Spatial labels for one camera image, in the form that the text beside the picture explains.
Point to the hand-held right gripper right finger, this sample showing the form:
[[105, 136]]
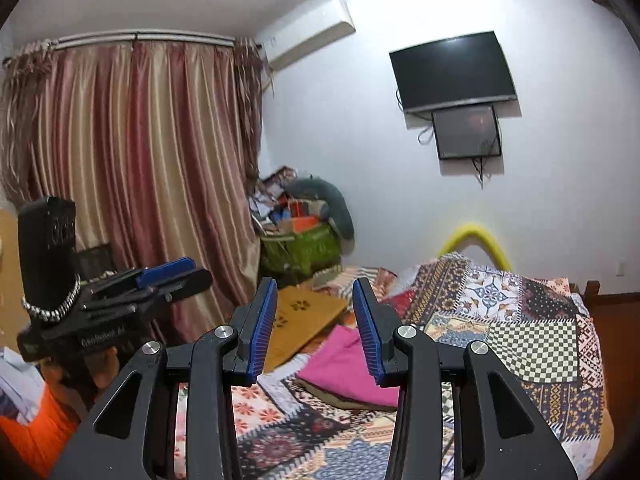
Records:
[[370, 335]]

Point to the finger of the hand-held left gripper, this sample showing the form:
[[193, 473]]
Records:
[[185, 282], [165, 270]]

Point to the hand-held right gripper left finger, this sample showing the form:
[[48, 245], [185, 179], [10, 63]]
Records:
[[262, 330]]

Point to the pink pants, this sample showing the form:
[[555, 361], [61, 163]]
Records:
[[340, 360]]

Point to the olive pants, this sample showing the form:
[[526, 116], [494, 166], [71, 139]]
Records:
[[345, 402]]

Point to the person's left forearm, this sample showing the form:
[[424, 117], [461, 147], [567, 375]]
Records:
[[40, 430]]

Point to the person's left hand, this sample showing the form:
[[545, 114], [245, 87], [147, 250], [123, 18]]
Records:
[[52, 372]]

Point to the orange embroidered cloth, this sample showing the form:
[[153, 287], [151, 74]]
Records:
[[305, 320]]

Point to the green bag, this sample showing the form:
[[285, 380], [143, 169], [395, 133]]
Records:
[[300, 250]]

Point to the striped pink curtain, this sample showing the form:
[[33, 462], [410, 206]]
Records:
[[150, 160]]

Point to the patchwork blanket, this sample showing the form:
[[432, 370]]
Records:
[[500, 310]]

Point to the white cloth pile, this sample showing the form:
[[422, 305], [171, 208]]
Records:
[[17, 385]]

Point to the yellow foam arch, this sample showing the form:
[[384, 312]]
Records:
[[472, 232]]

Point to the white air conditioner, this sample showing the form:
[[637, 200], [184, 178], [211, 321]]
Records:
[[310, 35]]

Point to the wooden bed post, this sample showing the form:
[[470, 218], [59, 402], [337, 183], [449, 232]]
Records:
[[587, 292]]

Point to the small black wall monitor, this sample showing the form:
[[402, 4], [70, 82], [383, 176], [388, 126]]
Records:
[[465, 132]]

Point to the white curtain rail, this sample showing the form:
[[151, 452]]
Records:
[[150, 37]]

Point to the black wall television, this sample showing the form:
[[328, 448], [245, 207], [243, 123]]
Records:
[[452, 72]]

